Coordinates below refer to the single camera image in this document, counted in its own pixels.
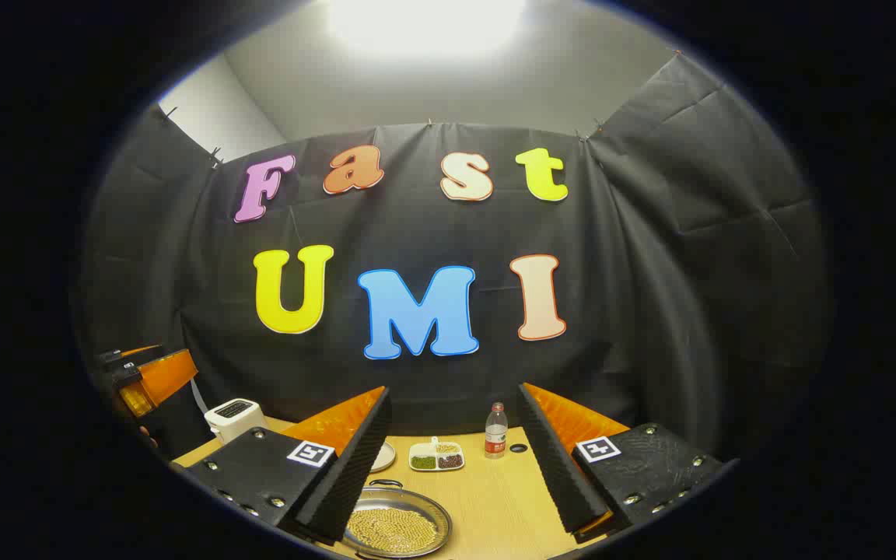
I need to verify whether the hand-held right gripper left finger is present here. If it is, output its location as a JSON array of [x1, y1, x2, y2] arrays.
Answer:
[[184, 387, 393, 545]]

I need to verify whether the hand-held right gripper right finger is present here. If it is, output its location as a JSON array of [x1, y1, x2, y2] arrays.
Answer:
[[518, 381, 729, 536]]

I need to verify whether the steel pot with black handles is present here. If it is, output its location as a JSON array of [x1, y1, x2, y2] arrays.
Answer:
[[343, 480, 453, 559]]

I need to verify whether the pile of yellow soybeans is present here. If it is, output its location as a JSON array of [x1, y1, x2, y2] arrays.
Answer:
[[348, 507, 439, 555]]

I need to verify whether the white divided dish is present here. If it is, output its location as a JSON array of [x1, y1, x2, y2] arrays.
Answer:
[[408, 437, 465, 472]]

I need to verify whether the clear plastic water bottle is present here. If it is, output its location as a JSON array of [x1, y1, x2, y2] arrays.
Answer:
[[485, 402, 509, 460]]

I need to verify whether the white toaster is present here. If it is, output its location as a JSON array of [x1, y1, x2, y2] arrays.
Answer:
[[205, 398, 266, 444]]

